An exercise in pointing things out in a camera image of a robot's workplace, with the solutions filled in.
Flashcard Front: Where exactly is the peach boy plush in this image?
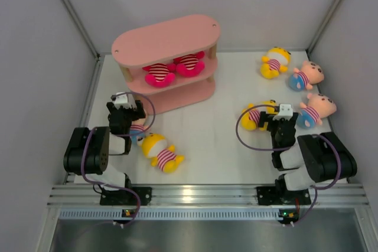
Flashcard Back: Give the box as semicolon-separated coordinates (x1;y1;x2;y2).
288;61;325;91
129;118;146;144

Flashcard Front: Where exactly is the yellow frog plush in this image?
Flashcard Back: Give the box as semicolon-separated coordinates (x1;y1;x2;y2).
260;47;291;79
240;100;278;131
137;133;185;174

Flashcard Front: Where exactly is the peach boy plush mid-right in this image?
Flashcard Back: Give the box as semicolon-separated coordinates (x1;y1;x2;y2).
296;93;337;129

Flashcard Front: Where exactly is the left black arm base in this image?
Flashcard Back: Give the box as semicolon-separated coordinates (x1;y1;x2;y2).
100;186;152;206

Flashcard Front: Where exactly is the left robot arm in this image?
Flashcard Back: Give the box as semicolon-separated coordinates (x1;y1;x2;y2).
63;100;146;205

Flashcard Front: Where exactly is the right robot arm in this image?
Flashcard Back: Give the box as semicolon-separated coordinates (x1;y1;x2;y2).
259;112;357;203

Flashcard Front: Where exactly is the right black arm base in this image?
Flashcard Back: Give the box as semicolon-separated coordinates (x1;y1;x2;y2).
256;186;311;206

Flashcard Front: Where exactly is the pink three-tier shelf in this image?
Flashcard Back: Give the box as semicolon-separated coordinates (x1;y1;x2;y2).
112;14;221;114

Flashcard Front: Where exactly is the left magenta striped plush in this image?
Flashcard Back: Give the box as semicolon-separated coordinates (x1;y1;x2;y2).
142;63;176;88

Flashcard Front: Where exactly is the magenta striped plush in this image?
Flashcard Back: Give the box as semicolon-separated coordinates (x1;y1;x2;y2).
173;51;205;77
142;63;176;88

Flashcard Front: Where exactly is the right magenta striped plush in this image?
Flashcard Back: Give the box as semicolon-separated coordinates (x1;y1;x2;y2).
173;51;205;77

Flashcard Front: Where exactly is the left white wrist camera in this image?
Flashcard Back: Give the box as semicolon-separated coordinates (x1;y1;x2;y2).
111;92;136;109

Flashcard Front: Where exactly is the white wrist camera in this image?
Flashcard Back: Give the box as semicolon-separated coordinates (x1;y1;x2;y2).
111;92;136;109
273;104;294;120

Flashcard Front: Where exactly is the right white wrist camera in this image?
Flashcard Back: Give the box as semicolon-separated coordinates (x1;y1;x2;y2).
273;104;294;120

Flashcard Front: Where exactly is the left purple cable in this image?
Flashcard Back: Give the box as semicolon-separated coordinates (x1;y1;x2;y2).
81;91;157;226

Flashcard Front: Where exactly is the purple cable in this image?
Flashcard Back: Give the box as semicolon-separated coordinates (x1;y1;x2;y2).
235;104;342;226
81;91;157;226

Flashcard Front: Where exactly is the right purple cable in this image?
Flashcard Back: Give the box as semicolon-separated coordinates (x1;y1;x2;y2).
235;104;342;226

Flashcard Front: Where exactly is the aluminium mounting rail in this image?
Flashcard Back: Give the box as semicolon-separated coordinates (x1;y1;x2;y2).
47;184;369;208

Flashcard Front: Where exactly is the grey slotted cable duct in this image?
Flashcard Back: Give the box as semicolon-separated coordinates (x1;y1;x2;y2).
59;208;283;221

